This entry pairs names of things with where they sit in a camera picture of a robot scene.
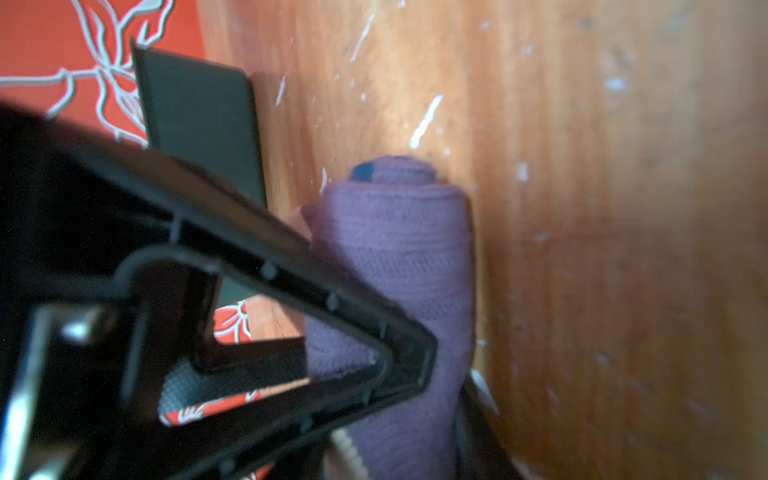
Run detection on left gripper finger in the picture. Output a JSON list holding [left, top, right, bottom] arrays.
[[454, 380, 522, 480]]

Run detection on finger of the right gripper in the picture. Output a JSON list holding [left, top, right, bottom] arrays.
[[113, 146, 437, 479]]

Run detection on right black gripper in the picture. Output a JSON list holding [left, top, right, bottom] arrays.
[[1, 105, 216, 479]]

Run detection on green compartment tray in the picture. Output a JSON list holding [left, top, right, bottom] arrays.
[[130, 41, 268, 307]]

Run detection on purple striped sock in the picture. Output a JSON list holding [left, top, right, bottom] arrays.
[[302, 157, 475, 479]]

